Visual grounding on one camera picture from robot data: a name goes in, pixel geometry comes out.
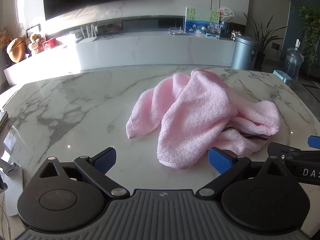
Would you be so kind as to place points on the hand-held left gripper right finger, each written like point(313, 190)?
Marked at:
point(219, 160)

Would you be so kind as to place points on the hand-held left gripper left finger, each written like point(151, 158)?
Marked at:
point(108, 158)

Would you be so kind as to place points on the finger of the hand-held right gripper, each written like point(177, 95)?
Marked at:
point(280, 150)
point(314, 141)

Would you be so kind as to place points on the pink towel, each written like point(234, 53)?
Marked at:
point(195, 110)

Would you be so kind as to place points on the light blue plastic stool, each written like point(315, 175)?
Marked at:
point(282, 76)

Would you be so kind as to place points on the clear water bottle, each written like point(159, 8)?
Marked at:
point(294, 63)

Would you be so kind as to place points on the white phone stand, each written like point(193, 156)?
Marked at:
point(15, 190)

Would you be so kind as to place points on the grey metal trash can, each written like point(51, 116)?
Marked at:
point(245, 53)

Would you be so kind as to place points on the green climbing plant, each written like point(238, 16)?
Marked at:
point(311, 30)

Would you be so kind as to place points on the potted plant with long leaves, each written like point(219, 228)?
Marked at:
point(262, 37)

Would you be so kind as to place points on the black and white figurine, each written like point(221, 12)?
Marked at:
point(235, 35)

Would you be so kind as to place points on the white router with antennas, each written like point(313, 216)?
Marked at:
point(88, 36)

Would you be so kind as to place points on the red gift box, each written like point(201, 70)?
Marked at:
point(50, 44)

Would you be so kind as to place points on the small photo card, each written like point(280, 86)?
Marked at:
point(213, 32)

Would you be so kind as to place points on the dark vase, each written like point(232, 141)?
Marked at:
point(225, 30)

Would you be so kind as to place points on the flat grey router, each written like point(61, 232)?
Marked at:
point(178, 31)

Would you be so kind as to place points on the brown teddy bear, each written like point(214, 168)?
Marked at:
point(34, 42)

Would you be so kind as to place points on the round wooden ornament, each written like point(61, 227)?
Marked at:
point(16, 50)

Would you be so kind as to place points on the round paper fan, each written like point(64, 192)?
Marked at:
point(226, 14)

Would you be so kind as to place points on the dried flower bunch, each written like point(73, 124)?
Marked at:
point(3, 37)

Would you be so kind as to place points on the wall outlet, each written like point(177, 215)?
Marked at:
point(275, 46)

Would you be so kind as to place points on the painting in acrylic frame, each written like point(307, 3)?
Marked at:
point(200, 20)

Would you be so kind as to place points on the black picture frame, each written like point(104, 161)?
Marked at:
point(32, 30)

